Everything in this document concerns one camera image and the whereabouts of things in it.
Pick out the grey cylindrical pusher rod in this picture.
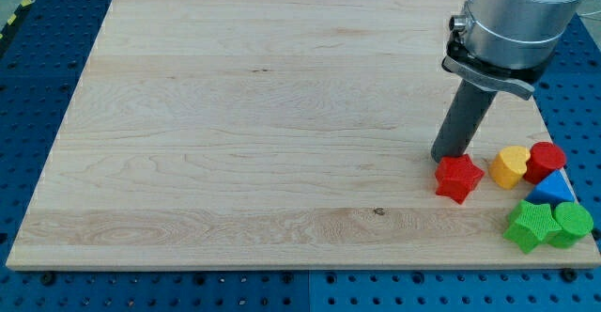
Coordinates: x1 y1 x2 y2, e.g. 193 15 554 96
431 80 497 163

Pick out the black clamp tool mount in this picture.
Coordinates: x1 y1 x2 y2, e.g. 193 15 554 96
441 14 553 101

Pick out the red star block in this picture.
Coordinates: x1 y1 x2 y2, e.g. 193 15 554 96
435 154 485 205

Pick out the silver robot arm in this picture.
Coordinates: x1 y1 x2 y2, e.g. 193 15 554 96
431 0 582 162

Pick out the green star block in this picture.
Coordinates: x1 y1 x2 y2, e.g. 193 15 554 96
502 200 562 254

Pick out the yellow heart block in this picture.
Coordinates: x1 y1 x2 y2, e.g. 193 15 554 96
488 146 531 190

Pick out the red cylinder block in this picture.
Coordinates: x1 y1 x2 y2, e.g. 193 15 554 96
523 142 567 184

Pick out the blue triangle block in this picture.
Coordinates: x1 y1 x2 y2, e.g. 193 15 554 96
526 170 575 208

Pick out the green cylinder block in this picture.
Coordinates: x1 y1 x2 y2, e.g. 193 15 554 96
547 202 593 249

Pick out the wooden board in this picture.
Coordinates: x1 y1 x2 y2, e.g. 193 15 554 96
7 0 600 271

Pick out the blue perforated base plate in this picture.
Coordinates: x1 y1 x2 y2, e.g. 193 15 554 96
1 0 600 311

